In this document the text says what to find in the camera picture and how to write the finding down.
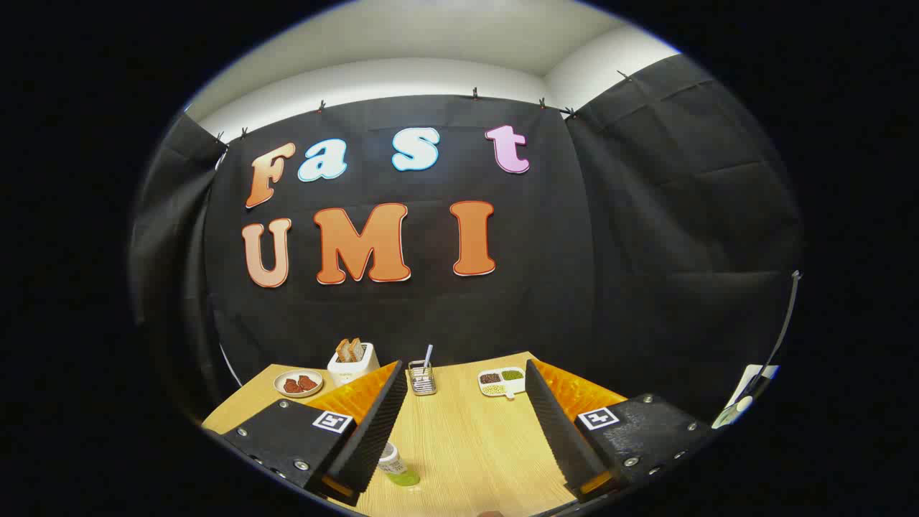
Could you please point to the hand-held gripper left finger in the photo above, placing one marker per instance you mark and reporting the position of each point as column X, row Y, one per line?
column 373, row 431

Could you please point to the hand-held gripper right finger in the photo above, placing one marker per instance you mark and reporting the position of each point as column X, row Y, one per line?
column 556, row 431

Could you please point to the clear plastic juice bottle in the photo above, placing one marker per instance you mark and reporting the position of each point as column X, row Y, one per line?
column 396, row 467

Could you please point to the white toaster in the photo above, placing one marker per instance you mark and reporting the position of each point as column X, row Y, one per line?
column 353, row 372

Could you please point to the white divided bean dish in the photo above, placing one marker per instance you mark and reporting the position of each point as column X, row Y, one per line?
column 501, row 383

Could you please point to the brown meat piece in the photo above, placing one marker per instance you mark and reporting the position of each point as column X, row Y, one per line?
column 292, row 386
column 308, row 383

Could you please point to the toast slice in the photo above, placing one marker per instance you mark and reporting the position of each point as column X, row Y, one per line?
column 343, row 351
column 356, row 349

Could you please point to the wooden table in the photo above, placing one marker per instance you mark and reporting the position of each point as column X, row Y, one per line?
column 467, row 445

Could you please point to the striped straw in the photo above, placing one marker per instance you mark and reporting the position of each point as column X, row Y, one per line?
column 428, row 355

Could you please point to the white oval plate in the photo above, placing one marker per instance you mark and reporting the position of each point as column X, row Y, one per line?
column 281, row 382

